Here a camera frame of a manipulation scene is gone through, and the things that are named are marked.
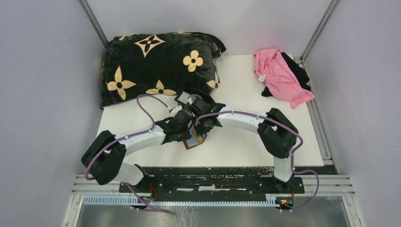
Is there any white card stack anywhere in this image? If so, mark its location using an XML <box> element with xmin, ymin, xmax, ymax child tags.
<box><xmin>174</xmin><ymin>92</ymin><xmax>190</xmax><ymax>105</ymax></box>

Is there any black floral plush pillow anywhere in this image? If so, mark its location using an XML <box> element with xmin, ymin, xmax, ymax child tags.
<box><xmin>100</xmin><ymin>32</ymin><xmax>226</xmax><ymax>108</ymax></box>

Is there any pink cloth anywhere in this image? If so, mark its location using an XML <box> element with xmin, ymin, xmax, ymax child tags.
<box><xmin>253</xmin><ymin>49</ymin><xmax>314</xmax><ymax>109</ymax></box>

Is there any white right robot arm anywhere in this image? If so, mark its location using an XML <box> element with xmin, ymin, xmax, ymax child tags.
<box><xmin>187</xmin><ymin>95</ymin><xmax>303</xmax><ymax>193</ymax></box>

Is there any brown leather card holder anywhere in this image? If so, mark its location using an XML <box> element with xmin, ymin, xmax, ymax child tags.
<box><xmin>183</xmin><ymin>128</ymin><xmax>208</xmax><ymax>150</ymax></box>

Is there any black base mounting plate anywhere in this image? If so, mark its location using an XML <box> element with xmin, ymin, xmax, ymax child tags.
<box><xmin>119</xmin><ymin>166</ymin><xmax>335</xmax><ymax>202</ymax></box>

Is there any black cloth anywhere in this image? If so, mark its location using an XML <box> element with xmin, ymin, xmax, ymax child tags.
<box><xmin>281</xmin><ymin>52</ymin><xmax>311</xmax><ymax>91</ymax></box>

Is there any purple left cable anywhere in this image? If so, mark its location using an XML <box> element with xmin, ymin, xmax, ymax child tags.
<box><xmin>84</xmin><ymin>94</ymin><xmax>173</xmax><ymax>214</ymax></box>

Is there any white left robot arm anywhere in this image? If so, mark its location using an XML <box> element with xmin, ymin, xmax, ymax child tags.
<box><xmin>81</xmin><ymin>110</ymin><xmax>193</xmax><ymax>192</ymax></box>

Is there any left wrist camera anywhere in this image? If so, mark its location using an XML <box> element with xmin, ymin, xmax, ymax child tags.
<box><xmin>169</xmin><ymin>105</ymin><xmax>183</xmax><ymax>116</ymax></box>

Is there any white slotted cable duct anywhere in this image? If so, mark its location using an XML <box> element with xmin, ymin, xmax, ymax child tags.
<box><xmin>83</xmin><ymin>195</ymin><xmax>279</xmax><ymax>208</ymax></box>

